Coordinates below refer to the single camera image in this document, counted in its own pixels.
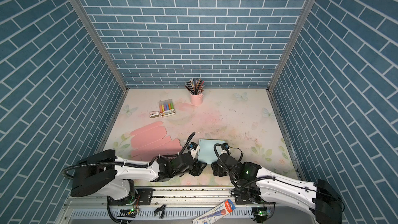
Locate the light blue paper box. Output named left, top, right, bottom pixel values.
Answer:
left=198, top=139, right=225, bottom=164

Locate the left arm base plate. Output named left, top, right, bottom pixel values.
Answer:
left=109, top=188, right=154, bottom=206

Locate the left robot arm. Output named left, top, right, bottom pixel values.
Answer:
left=61, top=149, right=207, bottom=200

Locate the bundle of coloured pencils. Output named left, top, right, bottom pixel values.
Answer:
left=184, top=78, right=204, bottom=95

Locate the black metal clip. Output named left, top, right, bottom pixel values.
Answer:
left=154, top=204, right=166, bottom=219

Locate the round black device green light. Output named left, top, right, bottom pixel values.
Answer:
left=251, top=207, right=271, bottom=224

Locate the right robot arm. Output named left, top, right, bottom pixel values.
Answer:
left=216, top=152, right=345, bottom=224

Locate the pink metal pencil cup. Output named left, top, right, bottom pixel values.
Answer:
left=190, top=93, right=204, bottom=106

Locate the aluminium mounting rail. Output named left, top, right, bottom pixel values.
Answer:
left=56, top=186, right=316, bottom=224

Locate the small green circuit board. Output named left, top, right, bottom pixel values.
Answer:
left=117, top=208, right=138, bottom=219

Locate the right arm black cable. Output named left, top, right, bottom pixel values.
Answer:
left=213, top=142, right=346, bottom=215

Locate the pink flat paper box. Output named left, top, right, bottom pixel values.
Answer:
left=130, top=121, right=182, bottom=161

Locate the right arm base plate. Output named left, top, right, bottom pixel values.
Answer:
left=231, top=186, right=264, bottom=205

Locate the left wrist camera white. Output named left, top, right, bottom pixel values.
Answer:
left=188, top=142, right=200, bottom=161

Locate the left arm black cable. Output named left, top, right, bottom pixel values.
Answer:
left=61, top=131, right=197, bottom=181

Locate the small white eraser box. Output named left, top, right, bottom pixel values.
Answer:
left=149, top=111, right=160, bottom=118

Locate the clear highlighter marker pack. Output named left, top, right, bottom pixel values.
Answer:
left=159, top=99, right=176, bottom=118

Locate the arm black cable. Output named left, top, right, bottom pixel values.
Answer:
left=61, top=131, right=197, bottom=181
left=213, top=142, right=346, bottom=215

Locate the red blue pen package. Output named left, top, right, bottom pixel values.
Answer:
left=192, top=200, right=236, bottom=224

